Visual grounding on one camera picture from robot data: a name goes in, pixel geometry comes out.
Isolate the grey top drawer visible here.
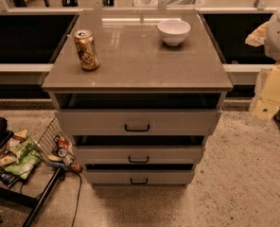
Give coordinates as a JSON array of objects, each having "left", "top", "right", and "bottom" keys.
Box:
[{"left": 55, "top": 109, "right": 221, "bottom": 136}]

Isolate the grey drawer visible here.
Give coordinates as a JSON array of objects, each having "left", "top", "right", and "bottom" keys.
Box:
[
  {"left": 55, "top": 109, "right": 221, "bottom": 136},
  {"left": 73, "top": 146, "right": 203, "bottom": 165},
  {"left": 83, "top": 170, "right": 195, "bottom": 185}
]

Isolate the grey drawer cabinet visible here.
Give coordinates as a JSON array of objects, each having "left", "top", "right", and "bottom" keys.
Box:
[{"left": 41, "top": 9, "right": 234, "bottom": 189}]

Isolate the grey middle drawer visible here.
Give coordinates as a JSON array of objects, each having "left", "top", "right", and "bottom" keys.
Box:
[{"left": 73, "top": 146, "right": 203, "bottom": 165}]

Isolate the grey bottom drawer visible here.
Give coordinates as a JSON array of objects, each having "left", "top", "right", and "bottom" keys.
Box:
[{"left": 83, "top": 170, "right": 195, "bottom": 185}]

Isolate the gold beverage can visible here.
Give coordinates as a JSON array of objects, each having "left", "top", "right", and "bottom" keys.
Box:
[{"left": 74, "top": 29, "right": 99, "bottom": 71}]

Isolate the white ceramic bowl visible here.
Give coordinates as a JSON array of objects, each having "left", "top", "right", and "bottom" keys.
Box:
[{"left": 157, "top": 20, "right": 191, "bottom": 46}]

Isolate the red soda can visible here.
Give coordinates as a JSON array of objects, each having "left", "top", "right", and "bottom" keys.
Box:
[{"left": 58, "top": 137, "right": 69, "bottom": 149}]

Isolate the green snack bag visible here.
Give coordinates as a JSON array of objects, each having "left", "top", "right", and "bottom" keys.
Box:
[{"left": 5, "top": 137, "right": 41, "bottom": 180}]

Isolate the dark snack packet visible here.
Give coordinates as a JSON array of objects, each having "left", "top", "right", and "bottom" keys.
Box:
[{"left": 0, "top": 169, "right": 19, "bottom": 187}]

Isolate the black floor cable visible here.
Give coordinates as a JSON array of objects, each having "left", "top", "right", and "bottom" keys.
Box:
[{"left": 69, "top": 171, "right": 83, "bottom": 227}]

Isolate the black wire basket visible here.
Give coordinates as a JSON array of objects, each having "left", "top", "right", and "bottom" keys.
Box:
[{"left": 37, "top": 118, "right": 83, "bottom": 173}]

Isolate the black cart frame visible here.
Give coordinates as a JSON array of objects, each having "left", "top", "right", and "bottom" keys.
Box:
[{"left": 0, "top": 116, "right": 66, "bottom": 227}]

